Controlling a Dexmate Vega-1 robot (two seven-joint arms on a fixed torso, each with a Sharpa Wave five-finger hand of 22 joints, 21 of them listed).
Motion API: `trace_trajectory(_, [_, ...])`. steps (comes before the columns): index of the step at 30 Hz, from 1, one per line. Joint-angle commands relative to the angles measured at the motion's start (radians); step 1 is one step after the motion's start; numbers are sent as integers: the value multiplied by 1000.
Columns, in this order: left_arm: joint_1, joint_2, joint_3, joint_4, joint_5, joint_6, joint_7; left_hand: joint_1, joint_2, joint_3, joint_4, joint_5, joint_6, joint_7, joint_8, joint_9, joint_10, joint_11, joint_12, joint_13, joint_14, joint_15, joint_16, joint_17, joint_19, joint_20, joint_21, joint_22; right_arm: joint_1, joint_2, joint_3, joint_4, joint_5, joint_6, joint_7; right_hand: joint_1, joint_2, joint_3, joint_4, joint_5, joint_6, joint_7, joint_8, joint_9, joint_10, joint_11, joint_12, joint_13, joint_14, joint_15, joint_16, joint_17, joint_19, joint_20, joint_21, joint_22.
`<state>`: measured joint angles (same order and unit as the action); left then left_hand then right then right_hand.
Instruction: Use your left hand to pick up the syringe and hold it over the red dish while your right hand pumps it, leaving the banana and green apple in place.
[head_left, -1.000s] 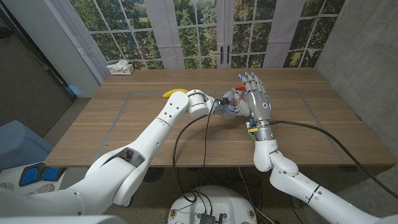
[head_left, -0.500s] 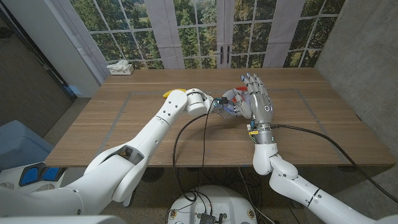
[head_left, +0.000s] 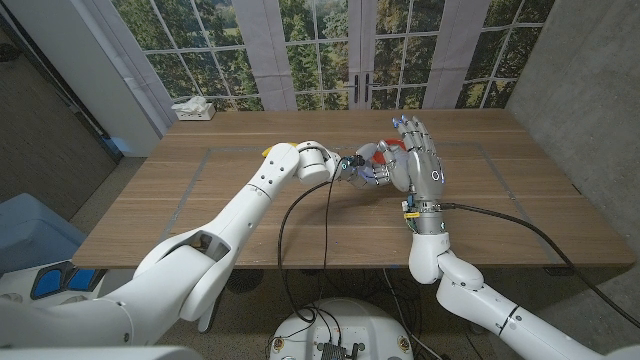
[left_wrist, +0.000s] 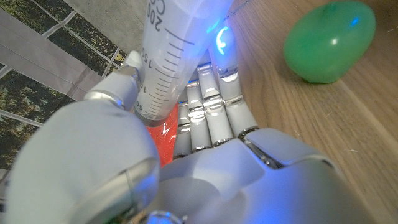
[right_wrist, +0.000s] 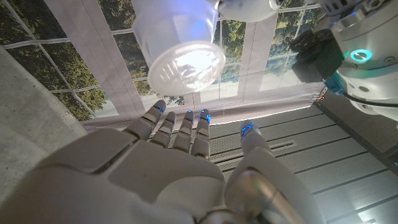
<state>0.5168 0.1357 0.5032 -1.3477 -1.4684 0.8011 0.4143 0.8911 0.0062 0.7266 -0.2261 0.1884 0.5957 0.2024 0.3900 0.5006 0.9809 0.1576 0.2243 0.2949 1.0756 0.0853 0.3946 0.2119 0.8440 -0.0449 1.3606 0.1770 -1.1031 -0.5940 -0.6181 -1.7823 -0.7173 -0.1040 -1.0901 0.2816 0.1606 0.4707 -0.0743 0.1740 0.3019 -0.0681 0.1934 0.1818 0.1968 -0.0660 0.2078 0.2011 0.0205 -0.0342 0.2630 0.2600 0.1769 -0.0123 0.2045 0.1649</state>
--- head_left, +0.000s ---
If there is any thin black left wrist cable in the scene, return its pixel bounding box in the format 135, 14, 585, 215
322, 159, 346, 274

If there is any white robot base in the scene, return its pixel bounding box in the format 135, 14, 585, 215
268, 297, 414, 360

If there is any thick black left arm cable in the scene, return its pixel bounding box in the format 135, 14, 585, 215
277, 179, 334, 324

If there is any yellow banana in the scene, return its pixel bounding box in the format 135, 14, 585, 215
261, 143, 300, 159

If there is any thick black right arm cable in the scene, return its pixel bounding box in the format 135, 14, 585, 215
439, 201, 640, 330

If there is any red bowl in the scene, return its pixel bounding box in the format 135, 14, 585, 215
372, 138, 406, 165

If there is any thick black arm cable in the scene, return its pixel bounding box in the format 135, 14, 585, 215
439, 201, 640, 330
277, 179, 334, 324

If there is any white tissue box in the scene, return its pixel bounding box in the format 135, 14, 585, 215
171, 96, 217, 122

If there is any printed window backdrop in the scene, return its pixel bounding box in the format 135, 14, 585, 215
74, 0, 557, 136

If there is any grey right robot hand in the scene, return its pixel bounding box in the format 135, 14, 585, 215
379, 114, 446, 235

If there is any large clear plastic syringe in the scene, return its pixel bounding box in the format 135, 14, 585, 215
355, 149, 401, 187

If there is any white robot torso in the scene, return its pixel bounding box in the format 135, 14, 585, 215
0, 344, 204, 360

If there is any white table leg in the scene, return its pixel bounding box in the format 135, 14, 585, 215
197, 294, 225, 335

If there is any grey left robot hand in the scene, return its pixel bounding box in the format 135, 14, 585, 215
333, 141, 396, 190

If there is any blue plastic bin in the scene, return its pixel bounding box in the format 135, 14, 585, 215
0, 192, 87, 275

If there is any white device with blue pads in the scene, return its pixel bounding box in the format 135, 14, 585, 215
0, 259, 109, 311

